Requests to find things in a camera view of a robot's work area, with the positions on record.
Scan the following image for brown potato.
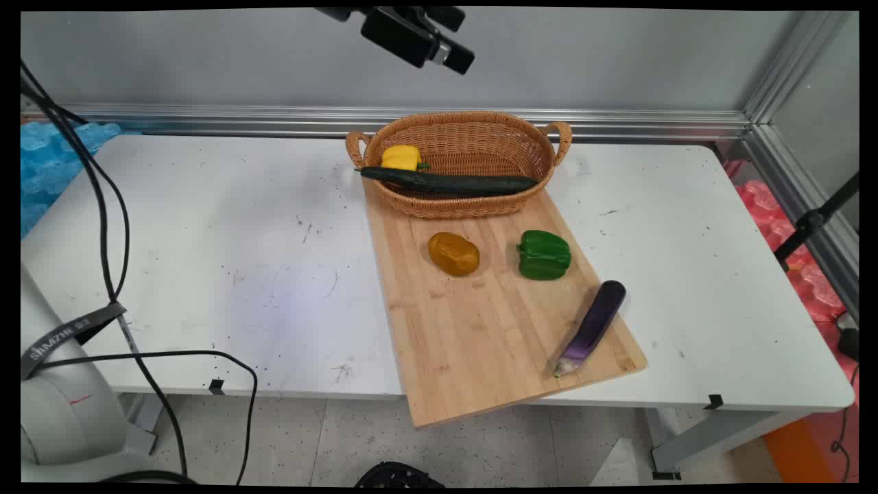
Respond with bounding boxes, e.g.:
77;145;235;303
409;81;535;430
428;232;481;277

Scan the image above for grey table leg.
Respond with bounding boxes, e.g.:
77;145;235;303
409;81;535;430
643;408;814;481
122;392;167;455

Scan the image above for thin black floor cable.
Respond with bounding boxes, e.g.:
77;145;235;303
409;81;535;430
830;364;859;481

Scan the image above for pink bubble wrap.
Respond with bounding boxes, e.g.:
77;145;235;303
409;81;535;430
722;159;858;385

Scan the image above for black looping cable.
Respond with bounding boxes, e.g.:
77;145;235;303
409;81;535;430
38;350;259;486

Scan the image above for sloping aluminium side rail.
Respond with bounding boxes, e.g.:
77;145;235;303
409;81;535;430
744;122;859;323

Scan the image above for black device on floor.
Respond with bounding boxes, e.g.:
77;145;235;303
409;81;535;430
835;312;859;362

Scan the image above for yellow bell pepper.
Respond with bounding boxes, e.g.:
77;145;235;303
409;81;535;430
381;145;431;172

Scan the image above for long horizontal aluminium rail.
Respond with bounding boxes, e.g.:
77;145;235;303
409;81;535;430
21;103;752;142

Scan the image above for green bell pepper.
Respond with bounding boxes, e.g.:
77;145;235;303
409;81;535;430
516;230;572;281

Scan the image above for dark green cucumber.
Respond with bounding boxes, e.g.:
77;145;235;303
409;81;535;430
360;166;539;197

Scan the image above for purple eggplant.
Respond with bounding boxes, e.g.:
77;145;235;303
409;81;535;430
553;280;627;379

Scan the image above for black tripod stand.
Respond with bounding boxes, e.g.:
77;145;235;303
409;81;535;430
774;172;859;272

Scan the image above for upright aluminium frame post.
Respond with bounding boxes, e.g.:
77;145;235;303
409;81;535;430
743;10;858;126

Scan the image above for woven wicker basket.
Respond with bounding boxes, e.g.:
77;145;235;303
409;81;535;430
345;111;573;220

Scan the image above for bamboo cutting board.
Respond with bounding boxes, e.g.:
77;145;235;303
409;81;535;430
361;180;648;430

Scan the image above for black round floor object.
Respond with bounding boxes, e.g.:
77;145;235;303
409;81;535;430
354;461;447;489

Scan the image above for grey velcro cable strap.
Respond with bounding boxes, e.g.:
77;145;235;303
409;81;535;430
21;302;128;381

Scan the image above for blue bubble wrap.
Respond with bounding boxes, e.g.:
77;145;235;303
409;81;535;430
21;121;121;239

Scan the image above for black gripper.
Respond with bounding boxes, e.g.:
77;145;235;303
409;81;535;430
315;7;475;75

